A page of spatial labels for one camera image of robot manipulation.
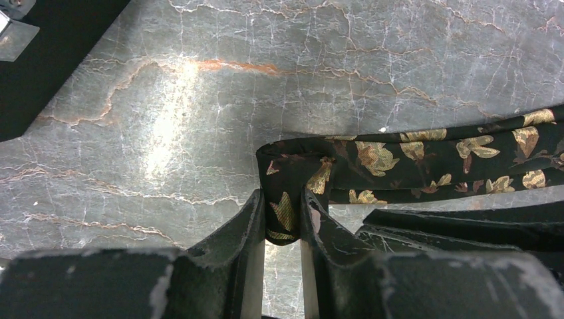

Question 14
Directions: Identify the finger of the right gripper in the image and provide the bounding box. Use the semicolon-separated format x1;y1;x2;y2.
355;225;563;282
362;201;563;234

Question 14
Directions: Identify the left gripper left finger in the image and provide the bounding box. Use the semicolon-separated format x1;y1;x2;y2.
1;189;265;318

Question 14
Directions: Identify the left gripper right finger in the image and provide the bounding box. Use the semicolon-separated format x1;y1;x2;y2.
301;190;563;318

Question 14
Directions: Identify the black gold floral tie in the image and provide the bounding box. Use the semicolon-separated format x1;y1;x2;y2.
256;105;563;246

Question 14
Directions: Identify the black display box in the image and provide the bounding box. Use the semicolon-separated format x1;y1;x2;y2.
1;1;128;141

